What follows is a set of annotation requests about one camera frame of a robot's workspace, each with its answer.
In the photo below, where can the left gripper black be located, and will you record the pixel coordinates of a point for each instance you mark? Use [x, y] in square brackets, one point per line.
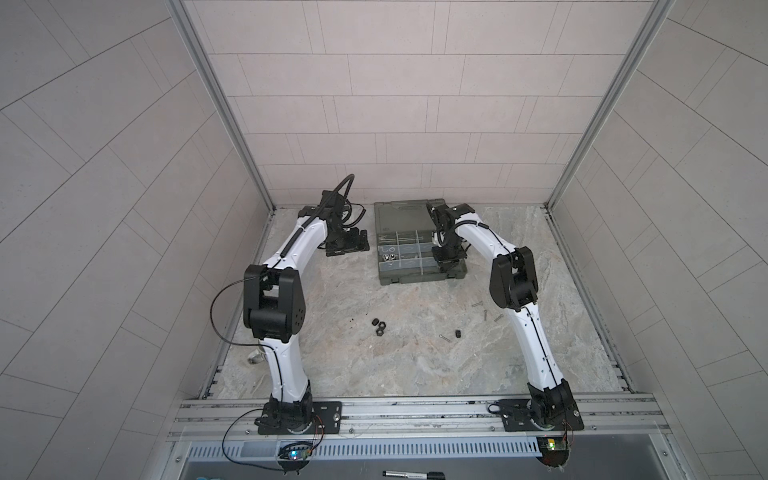
[351, 244]

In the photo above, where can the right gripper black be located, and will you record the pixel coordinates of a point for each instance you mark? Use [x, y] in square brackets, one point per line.
[443, 262]

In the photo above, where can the green plastic organizer box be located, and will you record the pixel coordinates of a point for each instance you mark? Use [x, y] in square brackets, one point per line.
[404, 242]

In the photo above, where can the black nut cluster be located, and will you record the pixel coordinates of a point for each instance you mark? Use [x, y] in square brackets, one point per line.
[380, 326]

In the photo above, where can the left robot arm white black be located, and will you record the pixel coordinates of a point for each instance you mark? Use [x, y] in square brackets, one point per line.
[273, 300]

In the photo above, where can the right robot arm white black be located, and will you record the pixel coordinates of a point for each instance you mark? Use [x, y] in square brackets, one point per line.
[513, 287]

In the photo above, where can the black marker pen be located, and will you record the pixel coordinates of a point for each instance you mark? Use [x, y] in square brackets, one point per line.
[432, 475]

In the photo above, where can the left controller board green LED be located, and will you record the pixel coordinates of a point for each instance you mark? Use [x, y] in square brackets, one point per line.
[294, 456]

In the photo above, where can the right controller board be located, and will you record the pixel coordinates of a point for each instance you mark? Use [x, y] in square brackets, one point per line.
[555, 452]

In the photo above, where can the white vent grille strip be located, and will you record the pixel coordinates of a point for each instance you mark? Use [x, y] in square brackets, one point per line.
[358, 449]

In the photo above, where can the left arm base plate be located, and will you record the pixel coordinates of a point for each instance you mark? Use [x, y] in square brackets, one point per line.
[327, 417]

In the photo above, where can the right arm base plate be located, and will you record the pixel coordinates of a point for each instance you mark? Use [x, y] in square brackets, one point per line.
[516, 416]

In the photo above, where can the aluminium mounting rail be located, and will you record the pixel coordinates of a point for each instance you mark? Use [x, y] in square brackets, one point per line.
[404, 417]

